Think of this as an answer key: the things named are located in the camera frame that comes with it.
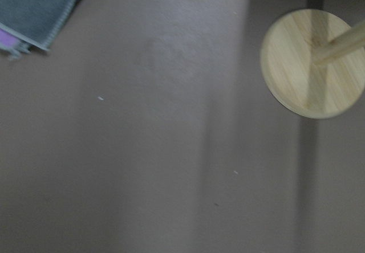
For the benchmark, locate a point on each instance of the grey purple folded cloths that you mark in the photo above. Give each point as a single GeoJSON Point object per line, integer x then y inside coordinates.
{"type": "Point", "coordinates": [32, 23]}

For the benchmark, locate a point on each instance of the wooden mug tree stand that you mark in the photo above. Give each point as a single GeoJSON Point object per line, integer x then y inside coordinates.
{"type": "Point", "coordinates": [312, 62]}

